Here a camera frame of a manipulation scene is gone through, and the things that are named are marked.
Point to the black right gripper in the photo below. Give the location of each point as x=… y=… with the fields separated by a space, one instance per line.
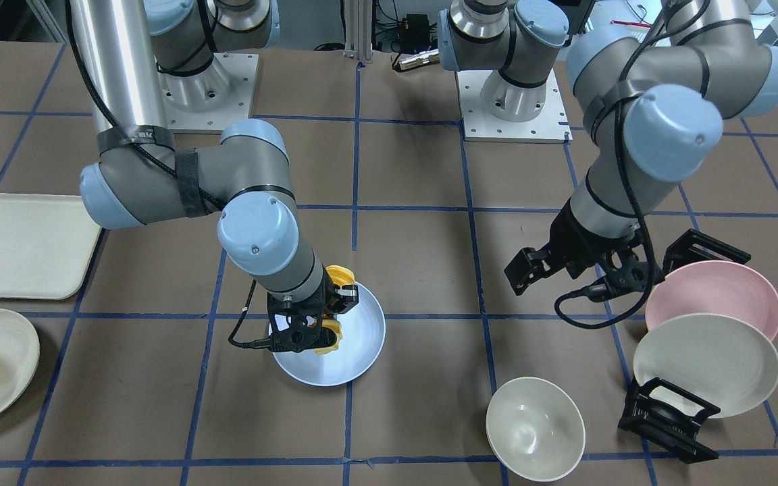
x=327 y=295

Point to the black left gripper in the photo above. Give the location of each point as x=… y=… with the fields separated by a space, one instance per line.
x=577 y=241

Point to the blue plate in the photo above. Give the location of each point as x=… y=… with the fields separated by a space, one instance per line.
x=363 y=335

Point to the striped bread roll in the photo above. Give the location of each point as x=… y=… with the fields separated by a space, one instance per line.
x=343 y=297

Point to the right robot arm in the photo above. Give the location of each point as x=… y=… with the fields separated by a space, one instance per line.
x=142 y=178

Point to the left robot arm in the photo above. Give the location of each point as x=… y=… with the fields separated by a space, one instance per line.
x=653 y=108

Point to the pink plate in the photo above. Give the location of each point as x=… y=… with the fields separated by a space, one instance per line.
x=719 y=287

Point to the white plate in rack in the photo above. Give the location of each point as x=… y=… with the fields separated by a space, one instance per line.
x=718 y=358

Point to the black plate rack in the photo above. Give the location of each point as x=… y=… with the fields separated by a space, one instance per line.
x=654 y=419

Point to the white bowl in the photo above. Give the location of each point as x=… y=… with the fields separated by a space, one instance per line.
x=535 y=429

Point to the white rectangular tray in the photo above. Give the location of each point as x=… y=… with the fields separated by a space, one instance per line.
x=46 y=243

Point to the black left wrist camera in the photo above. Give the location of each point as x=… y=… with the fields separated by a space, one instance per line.
x=624 y=273

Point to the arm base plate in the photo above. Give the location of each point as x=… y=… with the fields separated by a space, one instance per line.
x=517 y=121
x=208 y=102

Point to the aluminium frame post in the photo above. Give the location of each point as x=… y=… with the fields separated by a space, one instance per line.
x=358 y=27

